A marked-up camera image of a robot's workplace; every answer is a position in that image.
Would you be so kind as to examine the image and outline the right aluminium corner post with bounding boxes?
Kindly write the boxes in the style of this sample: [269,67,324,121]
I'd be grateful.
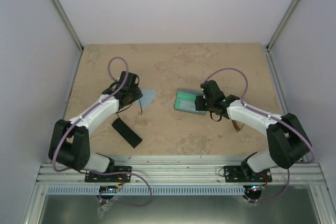
[265,0,302,53]

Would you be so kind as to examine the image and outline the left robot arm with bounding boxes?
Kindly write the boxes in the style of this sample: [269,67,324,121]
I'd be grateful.
[48,71,142,182]

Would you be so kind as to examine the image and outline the brown frame sunglasses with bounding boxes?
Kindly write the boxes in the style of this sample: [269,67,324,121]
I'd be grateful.
[231,120,245,132]

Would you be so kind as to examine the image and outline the black glasses case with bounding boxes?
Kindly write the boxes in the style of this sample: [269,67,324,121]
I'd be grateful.
[111,118,142,148]

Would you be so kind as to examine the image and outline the dark thin-frame sunglasses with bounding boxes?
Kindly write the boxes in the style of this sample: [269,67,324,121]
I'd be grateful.
[115,83,143,114]

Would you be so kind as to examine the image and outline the blue-grey glasses case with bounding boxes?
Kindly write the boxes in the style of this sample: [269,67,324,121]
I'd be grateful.
[174,89,206,115]

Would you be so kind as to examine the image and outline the left aluminium corner post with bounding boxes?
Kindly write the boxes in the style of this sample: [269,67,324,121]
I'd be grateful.
[36,0,85,53]

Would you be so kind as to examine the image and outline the aluminium rail frame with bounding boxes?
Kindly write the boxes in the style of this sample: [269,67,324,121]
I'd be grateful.
[24,155,335,223]

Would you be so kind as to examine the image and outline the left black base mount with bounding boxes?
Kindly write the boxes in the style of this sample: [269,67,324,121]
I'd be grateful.
[85,166,132,184]

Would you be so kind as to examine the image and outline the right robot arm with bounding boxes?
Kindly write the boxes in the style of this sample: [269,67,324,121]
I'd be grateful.
[195,80,312,182]

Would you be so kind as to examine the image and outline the aluminium corner post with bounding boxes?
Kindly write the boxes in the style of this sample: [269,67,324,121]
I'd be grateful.
[265,0,302,53]
[36,0,85,53]

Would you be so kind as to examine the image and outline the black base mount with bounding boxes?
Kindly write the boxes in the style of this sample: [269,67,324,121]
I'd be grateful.
[85,166,132,184]
[218,165,272,183]

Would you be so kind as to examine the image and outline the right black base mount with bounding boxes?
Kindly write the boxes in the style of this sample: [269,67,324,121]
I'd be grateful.
[218,165,272,183]

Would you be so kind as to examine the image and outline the clear plastic wrap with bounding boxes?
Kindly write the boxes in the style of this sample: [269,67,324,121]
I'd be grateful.
[97,202,111,220]

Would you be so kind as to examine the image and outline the blue slotted cable duct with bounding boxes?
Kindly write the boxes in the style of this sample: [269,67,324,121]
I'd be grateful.
[47,185,245,196]

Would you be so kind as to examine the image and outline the light blue cloth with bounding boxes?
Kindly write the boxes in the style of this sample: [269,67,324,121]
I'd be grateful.
[135,89,156,109]
[179,100,196,112]

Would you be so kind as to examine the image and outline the lower purple cable loop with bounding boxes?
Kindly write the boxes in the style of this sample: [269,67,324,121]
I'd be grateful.
[90,173,153,208]

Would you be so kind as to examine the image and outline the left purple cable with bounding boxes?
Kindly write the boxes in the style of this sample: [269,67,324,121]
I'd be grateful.
[52,56,131,174]

